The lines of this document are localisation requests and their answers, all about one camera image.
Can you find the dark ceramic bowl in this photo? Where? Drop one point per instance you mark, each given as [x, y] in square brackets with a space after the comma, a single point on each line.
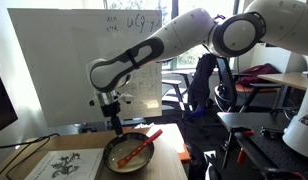
[129, 152]

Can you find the black office chair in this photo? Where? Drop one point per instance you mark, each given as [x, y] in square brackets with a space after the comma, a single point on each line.
[227, 86]

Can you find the black optical breadboard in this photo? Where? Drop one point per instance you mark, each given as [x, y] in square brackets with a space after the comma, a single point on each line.
[264, 140]

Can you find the large whiteboard with faint writing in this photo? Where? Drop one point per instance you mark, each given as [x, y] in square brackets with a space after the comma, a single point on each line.
[80, 63]

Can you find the wooden side desk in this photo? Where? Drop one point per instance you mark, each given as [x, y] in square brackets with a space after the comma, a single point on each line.
[288, 80]

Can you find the black monitor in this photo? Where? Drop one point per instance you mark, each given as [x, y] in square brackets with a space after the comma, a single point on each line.
[2, 103]

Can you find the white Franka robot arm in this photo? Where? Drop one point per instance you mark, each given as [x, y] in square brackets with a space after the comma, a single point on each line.
[200, 36]

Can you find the paper sheet with dragon print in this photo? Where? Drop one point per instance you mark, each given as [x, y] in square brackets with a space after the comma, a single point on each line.
[65, 164]

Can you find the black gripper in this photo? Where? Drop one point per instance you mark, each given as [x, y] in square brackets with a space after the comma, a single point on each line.
[110, 107]

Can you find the red bag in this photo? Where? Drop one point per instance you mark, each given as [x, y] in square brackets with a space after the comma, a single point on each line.
[258, 70]

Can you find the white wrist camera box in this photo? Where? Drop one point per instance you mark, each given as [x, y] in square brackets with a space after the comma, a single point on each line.
[126, 97]

